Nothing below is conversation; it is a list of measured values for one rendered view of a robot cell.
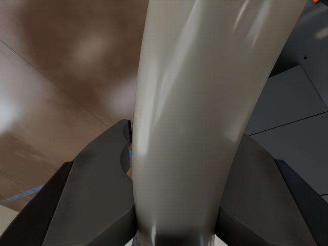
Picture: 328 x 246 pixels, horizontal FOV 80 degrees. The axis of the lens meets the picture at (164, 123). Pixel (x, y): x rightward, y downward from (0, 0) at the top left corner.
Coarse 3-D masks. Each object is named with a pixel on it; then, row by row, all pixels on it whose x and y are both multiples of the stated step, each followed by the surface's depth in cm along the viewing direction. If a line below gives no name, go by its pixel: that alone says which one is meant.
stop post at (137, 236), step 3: (138, 231) 116; (138, 234) 116; (135, 237) 114; (138, 237) 115; (132, 240) 112; (135, 240) 113; (138, 240) 114; (129, 243) 112; (132, 243) 111; (135, 243) 112; (138, 243) 113
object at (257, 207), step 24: (240, 144) 10; (240, 168) 8; (264, 168) 8; (240, 192) 7; (264, 192) 7; (288, 192) 7; (240, 216) 6; (264, 216) 6; (288, 216) 6; (240, 240) 6; (264, 240) 6; (288, 240) 6; (312, 240) 6
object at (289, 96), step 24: (288, 72) 117; (264, 96) 117; (288, 96) 106; (312, 96) 97; (264, 120) 106; (288, 120) 97; (312, 120) 89; (264, 144) 97; (288, 144) 89; (312, 144) 83; (312, 168) 77
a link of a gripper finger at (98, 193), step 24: (96, 144) 10; (120, 144) 10; (72, 168) 8; (96, 168) 8; (120, 168) 8; (72, 192) 7; (96, 192) 7; (120, 192) 7; (72, 216) 6; (96, 216) 6; (120, 216) 6; (48, 240) 6; (72, 240) 6; (96, 240) 6; (120, 240) 7
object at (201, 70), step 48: (192, 0) 3; (240, 0) 3; (288, 0) 3; (144, 48) 4; (192, 48) 3; (240, 48) 3; (144, 96) 4; (192, 96) 4; (240, 96) 4; (144, 144) 5; (192, 144) 4; (144, 192) 5; (192, 192) 5; (144, 240) 7; (192, 240) 6
